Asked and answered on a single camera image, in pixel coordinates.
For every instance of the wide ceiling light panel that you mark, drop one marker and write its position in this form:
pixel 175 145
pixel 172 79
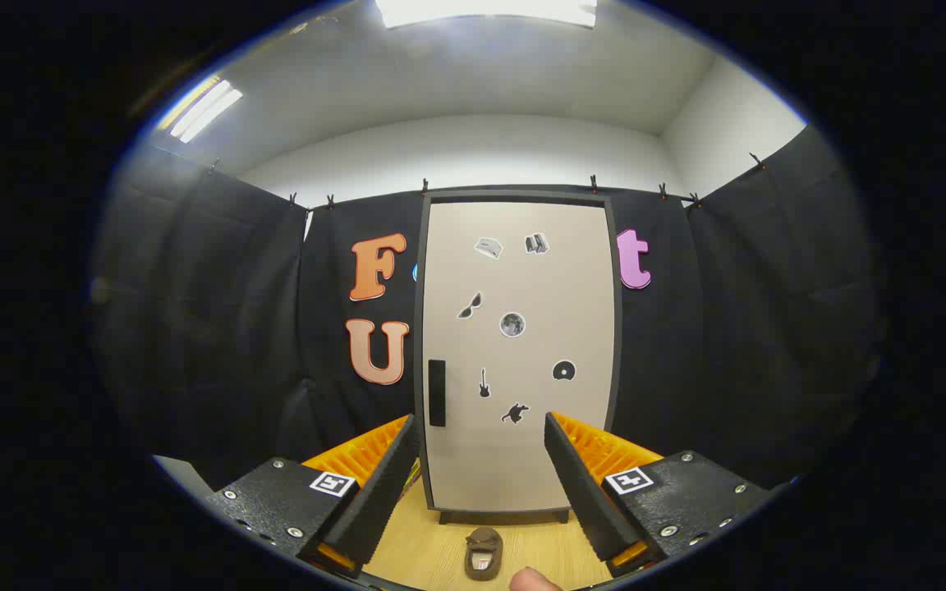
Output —
pixel 481 10

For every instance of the grey panel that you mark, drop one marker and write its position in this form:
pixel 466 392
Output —
pixel 184 476

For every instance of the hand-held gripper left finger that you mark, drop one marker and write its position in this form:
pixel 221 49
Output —
pixel 383 501

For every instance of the black backdrop cloth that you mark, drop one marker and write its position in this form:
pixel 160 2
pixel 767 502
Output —
pixel 194 328

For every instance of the brown fuzzy shoe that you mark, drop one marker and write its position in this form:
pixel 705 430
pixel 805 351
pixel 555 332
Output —
pixel 484 546

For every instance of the dark grey shoe cabinet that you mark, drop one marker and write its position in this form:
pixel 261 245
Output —
pixel 506 516

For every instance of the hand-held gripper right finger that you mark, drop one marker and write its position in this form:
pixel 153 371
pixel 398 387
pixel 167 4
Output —
pixel 584 492

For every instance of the narrow ceiling light panel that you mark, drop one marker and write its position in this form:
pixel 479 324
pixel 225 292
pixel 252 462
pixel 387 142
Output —
pixel 204 111

